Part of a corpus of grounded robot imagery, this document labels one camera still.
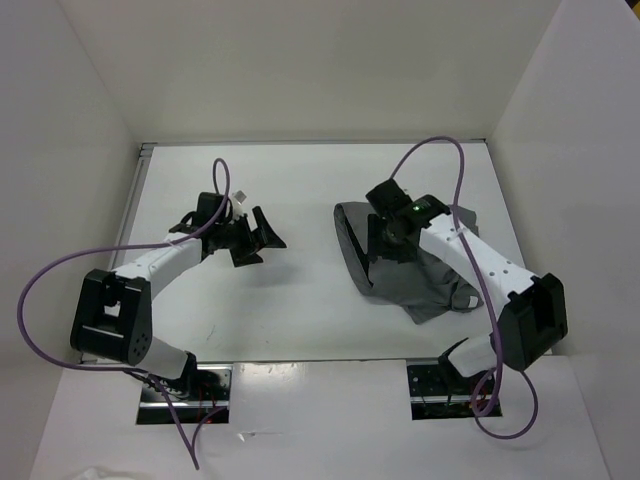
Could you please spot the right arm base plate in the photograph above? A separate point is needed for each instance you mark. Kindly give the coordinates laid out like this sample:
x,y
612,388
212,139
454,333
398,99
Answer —
x,y
434,396

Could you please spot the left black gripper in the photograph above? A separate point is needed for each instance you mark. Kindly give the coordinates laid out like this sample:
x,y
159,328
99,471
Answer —
x,y
263,235

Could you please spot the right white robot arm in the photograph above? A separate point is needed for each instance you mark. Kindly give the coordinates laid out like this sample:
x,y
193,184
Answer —
x,y
527,311

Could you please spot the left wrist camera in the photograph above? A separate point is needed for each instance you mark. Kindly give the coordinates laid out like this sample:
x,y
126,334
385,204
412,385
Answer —
x,y
208,204

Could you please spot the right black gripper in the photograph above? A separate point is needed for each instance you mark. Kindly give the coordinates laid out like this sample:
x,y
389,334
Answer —
x,y
376,247

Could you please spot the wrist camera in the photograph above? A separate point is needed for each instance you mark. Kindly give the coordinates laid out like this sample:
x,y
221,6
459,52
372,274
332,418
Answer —
x,y
387,199
208,204

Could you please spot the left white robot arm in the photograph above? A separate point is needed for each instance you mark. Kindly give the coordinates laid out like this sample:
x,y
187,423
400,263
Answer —
x,y
113,318

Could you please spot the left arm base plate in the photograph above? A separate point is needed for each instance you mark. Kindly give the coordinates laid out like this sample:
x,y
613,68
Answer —
x,y
209,402

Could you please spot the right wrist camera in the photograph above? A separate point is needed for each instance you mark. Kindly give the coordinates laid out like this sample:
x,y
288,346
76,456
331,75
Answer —
x,y
387,199

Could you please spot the grey pleated skirt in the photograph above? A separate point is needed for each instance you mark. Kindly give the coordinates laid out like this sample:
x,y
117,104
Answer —
x,y
424,288

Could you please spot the white cloth at bottom edge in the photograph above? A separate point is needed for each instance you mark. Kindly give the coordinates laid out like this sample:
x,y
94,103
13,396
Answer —
x,y
98,473

